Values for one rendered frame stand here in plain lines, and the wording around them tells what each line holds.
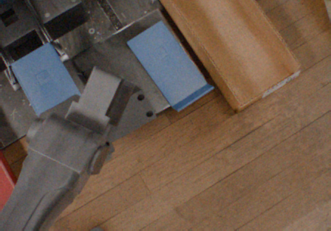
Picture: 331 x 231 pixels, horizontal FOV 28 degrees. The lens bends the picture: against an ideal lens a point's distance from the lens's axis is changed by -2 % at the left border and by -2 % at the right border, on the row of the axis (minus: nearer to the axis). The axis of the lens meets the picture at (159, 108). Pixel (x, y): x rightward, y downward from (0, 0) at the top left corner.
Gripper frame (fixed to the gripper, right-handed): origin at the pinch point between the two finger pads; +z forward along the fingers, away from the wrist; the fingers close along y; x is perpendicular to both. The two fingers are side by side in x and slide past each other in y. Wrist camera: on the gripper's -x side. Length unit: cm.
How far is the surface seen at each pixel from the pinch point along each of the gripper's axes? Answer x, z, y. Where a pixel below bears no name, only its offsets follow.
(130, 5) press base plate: -19.7, 15.8, 11.5
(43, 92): 0.8, 4.4, 6.3
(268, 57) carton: -35.0, 6.3, -6.7
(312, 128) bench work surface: -34.9, 0.8, -19.9
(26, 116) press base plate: 5.3, 13.1, 3.5
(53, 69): -2.3, 5.4, 8.8
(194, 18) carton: -27.9, 11.7, 4.5
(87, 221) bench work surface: 4.9, 4.4, -15.3
